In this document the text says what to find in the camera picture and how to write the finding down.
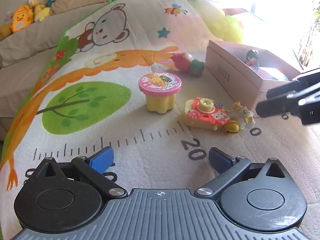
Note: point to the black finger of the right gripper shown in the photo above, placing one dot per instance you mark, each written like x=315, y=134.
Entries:
x=300, y=98

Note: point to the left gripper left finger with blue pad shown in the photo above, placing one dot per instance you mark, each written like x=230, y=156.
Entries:
x=91, y=169

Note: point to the left gripper right finger with dark pad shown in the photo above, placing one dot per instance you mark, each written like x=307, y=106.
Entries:
x=230, y=170

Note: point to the white unicorn bell keychain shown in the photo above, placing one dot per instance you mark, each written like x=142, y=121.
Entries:
x=240, y=118

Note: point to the pink red camera toy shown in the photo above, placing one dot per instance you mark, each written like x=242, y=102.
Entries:
x=204, y=113

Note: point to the black haired doll figure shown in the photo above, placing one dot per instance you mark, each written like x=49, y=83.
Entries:
x=252, y=58

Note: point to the pink lid yellow jelly cup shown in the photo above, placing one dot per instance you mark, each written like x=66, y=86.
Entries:
x=160, y=89

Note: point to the red green radish toy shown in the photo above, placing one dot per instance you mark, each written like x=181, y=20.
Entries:
x=185, y=63

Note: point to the blue white cotton pad bag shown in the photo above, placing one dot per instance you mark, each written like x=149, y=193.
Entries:
x=271, y=74

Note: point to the pink cardboard box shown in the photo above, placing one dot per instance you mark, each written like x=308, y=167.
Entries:
x=225, y=61

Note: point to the colourful cartoon play mat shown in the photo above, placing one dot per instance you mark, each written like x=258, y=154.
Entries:
x=88, y=98

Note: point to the beige sofa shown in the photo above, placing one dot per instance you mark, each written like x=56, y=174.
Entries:
x=25, y=54

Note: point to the yellow plush toy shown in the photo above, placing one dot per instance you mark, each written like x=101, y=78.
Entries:
x=40, y=11

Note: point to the orange duck plush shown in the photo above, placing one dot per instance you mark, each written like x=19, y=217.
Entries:
x=22, y=18

